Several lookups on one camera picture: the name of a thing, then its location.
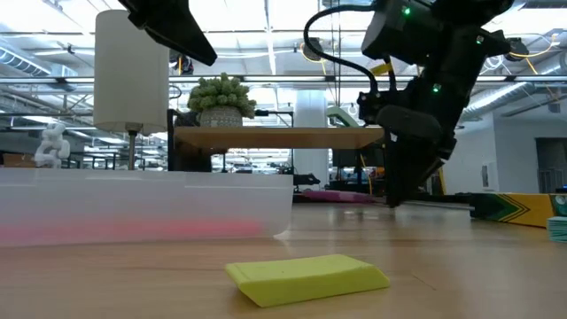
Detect green potted succulent plant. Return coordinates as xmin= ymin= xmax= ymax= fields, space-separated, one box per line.
xmin=187 ymin=73 xmax=258 ymax=128

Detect teal sticky note pad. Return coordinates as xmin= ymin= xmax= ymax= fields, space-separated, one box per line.
xmin=547 ymin=215 xmax=567 ymax=244

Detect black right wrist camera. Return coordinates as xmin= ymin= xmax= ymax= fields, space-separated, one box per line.
xmin=376 ymin=105 xmax=444 ymax=143

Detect clear plastic pencil box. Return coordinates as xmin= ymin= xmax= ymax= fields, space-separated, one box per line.
xmin=0 ymin=167 xmax=294 ymax=248

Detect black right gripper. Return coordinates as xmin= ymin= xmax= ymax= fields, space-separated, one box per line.
xmin=357 ymin=79 xmax=462 ymax=208

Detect yellow green crayon box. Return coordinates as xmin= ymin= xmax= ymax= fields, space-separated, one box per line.
xmin=469 ymin=192 xmax=567 ymax=230

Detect black hanging cable reel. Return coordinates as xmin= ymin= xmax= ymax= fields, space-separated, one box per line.
xmin=504 ymin=37 xmax=531 ymax=58

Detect white shade table lamp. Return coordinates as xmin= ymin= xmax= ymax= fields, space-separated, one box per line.
xmin=92 ymin=9 xmax=170 ymax=172

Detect mint green stapler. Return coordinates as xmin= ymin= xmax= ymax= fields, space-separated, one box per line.
xmin=326 ymin=105 xmax=361 ymax=129

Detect black hanging device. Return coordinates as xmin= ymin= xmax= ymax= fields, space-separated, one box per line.
xmin=170 ymin=48 xmax=195 ymax=75

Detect white robot figure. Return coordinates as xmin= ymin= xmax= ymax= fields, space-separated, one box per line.
xmin=34 ymin=122 xmax=71 ymax=169

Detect pink pencil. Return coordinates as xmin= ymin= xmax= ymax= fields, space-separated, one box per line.
xmin=0 ymin=220 xmax=267 ymax=243

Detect yellow eraser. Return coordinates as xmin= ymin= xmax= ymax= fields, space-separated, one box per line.
xmin=224 ymin=253 xmax=392 ymax=309

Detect wooden shelf riser black legs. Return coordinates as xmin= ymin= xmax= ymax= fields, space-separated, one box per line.
xmin=167 ymin=108 xmax=386 ymax=174

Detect white round column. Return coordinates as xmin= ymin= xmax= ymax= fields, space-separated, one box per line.
xmin=294 ymin=90 xmax=331 ymax=191

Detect brown cardboard box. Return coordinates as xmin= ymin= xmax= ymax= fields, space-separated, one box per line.
xmin=2 ymin=153 xmax=36 ymax=168

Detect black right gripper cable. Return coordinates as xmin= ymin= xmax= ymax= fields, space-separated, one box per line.
xmin=303 ymin=4 xmax=380 ymax=97

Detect white wall dispenser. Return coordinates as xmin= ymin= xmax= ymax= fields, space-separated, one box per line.
xmin=481 ymin=161 xmax=500 ymax=192

